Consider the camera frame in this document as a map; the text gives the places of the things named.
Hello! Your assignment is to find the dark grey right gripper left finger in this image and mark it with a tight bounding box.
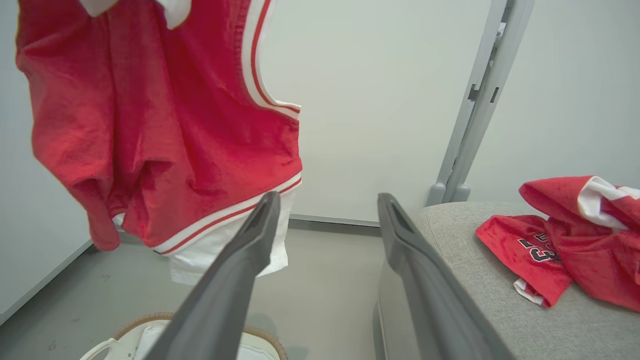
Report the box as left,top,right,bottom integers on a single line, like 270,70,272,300
145,191,281,360

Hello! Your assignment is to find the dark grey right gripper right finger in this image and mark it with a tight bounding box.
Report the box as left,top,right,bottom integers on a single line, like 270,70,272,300
377,193,516,360

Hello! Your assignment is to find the red jersey with number print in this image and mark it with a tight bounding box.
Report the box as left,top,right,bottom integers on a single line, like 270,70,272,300
475,175,640,313

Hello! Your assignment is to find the red garment with white trim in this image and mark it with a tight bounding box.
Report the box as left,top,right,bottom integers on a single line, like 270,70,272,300
15,0,304,257

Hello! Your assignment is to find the woven laundry basket white liner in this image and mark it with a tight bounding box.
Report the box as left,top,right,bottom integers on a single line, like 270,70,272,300
79,312,288,360

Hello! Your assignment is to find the grey metal frame post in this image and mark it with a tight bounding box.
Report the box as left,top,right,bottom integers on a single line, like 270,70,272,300
426,0,536,207

